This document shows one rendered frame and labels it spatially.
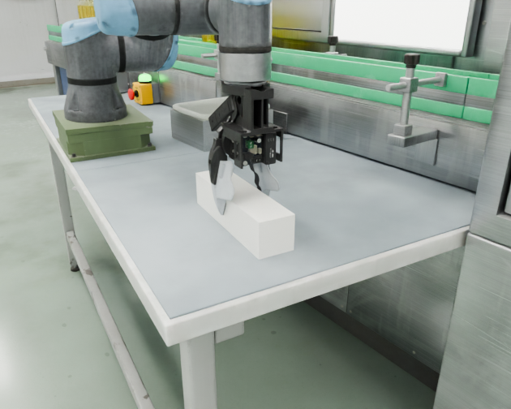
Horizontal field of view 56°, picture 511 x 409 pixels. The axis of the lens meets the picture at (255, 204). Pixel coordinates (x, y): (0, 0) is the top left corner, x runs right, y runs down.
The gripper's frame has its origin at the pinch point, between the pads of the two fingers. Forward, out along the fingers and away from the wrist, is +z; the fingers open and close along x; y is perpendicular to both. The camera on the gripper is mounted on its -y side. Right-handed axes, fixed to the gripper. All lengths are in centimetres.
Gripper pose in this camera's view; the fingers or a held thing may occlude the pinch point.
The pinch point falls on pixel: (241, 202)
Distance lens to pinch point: 79.8
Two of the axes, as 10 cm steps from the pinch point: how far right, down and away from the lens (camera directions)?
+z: 0.0, 9.2, 4.0
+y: 4.8, 3.5, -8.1
